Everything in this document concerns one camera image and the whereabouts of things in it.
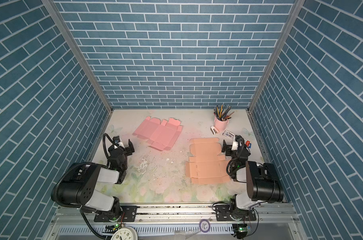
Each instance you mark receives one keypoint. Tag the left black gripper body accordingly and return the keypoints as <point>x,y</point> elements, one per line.
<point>123,149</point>

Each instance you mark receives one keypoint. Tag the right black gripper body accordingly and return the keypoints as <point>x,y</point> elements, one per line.
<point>233,149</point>

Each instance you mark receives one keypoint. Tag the pink paper box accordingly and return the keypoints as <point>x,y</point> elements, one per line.
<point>160,134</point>

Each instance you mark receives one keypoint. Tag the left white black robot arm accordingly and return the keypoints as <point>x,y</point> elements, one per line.
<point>76,187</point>

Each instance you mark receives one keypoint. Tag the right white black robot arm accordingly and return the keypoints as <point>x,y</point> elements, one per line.
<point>262,182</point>

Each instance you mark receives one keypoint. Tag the orange flat paper box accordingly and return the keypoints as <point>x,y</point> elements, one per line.
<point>207,164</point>

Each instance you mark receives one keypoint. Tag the white toothpaste tube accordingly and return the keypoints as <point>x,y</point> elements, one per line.
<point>232,136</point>

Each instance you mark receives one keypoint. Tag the pink pencil cup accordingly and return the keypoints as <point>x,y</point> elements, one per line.
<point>220,125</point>

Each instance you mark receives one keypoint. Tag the coloured pencils bundle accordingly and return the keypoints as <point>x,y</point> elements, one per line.
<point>223,112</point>

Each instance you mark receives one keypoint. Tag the white round clock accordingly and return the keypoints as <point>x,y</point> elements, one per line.
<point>125,233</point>

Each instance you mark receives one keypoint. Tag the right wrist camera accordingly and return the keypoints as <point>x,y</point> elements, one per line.
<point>238,143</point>

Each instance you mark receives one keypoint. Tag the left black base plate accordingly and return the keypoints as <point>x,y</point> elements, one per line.
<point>120,214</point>

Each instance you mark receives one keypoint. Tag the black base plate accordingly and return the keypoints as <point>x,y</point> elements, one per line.
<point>224,213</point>
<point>120,214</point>

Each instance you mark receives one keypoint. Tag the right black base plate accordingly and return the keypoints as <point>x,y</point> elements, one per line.
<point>224,213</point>

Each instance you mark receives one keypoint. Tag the aluminium mounting rail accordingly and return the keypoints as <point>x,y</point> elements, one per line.
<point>189,213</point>

